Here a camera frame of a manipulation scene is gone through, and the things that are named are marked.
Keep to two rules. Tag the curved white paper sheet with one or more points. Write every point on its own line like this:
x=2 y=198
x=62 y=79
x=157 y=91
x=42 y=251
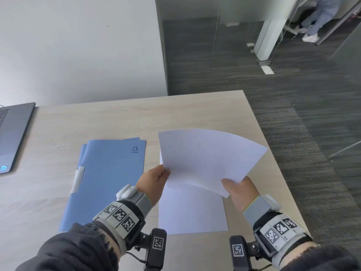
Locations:
x=203 y=158

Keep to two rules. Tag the person's left hand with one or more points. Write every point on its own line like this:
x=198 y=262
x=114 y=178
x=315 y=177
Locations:
x=151 y=183

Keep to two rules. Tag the person's right forearm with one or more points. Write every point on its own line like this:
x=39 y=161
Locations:
x=324 y=259

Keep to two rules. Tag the person's right thumb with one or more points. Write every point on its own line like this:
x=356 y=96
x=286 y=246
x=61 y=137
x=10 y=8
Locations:
x=230 y=184

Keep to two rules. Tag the black wrist camera with marker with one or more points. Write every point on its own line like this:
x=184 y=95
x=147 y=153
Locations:
x=158 y=245
x=239 y=251

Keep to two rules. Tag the white square column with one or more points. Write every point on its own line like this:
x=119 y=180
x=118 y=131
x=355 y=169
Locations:
x=269 y=39

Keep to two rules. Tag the blue document folder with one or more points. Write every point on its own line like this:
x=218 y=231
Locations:
x=107 y=177

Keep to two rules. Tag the person's right hand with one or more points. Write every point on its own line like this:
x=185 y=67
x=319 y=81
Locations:
x=244 y=193

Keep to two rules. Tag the grey laptop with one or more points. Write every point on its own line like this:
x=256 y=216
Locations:
x=14 y=132

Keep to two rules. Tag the grey wrist brace with markers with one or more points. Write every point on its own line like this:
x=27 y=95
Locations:
x=121 y=215
x=277 y=228

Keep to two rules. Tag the flat white paper sheet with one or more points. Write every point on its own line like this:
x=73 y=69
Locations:
x=191 y=213

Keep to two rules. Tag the white folder spine clip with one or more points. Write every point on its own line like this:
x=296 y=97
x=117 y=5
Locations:
x=77 y=179

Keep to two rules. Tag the person's left thumb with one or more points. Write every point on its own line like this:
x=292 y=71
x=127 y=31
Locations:
x=164 y=174

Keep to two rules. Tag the person's left forearm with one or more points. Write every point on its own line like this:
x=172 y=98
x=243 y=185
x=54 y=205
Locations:
x=70 y=251

